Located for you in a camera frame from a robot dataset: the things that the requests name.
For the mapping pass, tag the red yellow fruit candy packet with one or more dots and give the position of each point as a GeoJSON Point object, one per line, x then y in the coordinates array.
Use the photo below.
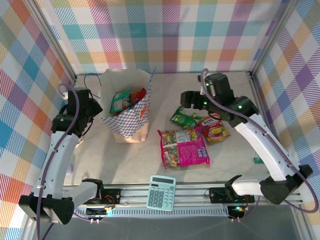
{"type": "Point", "coordinates": [215, 130]}

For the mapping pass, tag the teal red snack packet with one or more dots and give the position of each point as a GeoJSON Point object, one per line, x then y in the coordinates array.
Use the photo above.
{"type": "Point", "coordinates": [117, 102]}

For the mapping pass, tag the green spring tea packet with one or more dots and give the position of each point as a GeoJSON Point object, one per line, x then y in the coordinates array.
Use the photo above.
{"type": "Point", "coordinates": [182, 120]}

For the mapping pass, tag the blue checkered paper bag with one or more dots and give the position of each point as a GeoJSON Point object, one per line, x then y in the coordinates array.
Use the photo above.
{"type": "Point", "coordinates": [130, 125]}

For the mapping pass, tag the pink fruit candy bag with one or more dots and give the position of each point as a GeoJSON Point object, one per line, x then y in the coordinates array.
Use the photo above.
{"type": "Point", "coordinates": [190, 150]}

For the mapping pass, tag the red matryoshka candy packet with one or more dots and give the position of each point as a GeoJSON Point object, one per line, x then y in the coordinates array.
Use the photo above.
{"type": "Point", "coordinates": [137, 96]}

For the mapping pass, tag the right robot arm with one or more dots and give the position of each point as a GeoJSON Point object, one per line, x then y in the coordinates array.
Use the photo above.
{"type": "Point", "coordinates": [265, 147]}

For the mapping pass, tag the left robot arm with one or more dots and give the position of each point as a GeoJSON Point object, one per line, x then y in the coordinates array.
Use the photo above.
{"type": "Point", "coordinates": [60, 155]}

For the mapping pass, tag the small pink white object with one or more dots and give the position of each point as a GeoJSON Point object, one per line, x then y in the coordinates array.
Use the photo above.
{"type": "Point", "coordinates": [80, 142]}

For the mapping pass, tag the small teal object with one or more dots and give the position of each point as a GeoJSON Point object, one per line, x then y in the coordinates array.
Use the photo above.
{"type": "Point", "coordinates": [257, 160]}

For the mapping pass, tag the small black controller board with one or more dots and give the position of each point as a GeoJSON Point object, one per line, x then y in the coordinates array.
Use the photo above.
{"type": "Point", "coordinates": [97, 211]}
{"type": "Point", "coordinates": [237, 211]}

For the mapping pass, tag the light blue calculator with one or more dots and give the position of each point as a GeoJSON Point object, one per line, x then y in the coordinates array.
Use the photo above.
{"type": "Point", "coordinates": [161, 192]}

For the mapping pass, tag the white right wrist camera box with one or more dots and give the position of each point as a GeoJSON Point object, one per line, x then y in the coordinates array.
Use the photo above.
{"type": "Point", "coordinates": [212, 87]}

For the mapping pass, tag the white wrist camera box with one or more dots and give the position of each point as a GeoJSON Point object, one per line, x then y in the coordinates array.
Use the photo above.
{"type": "Point", "coordinates": [65, 95]}
{"type": "Point", "coordinates": [212, 87]}

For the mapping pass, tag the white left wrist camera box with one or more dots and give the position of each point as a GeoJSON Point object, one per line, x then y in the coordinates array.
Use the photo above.
{"type": "Point", "coordinates": [65, 95]}

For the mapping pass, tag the aluminium table edge rail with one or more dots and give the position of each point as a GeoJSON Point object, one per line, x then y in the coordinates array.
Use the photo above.
{"type": "Point", "coordinates": [255, 87]}

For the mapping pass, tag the aluminium frame post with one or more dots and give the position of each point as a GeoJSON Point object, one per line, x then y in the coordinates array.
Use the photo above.
{"type": "Point", "coordinates": [271, 37]}
{"type": "Point", "coordinates": [52, 37]}

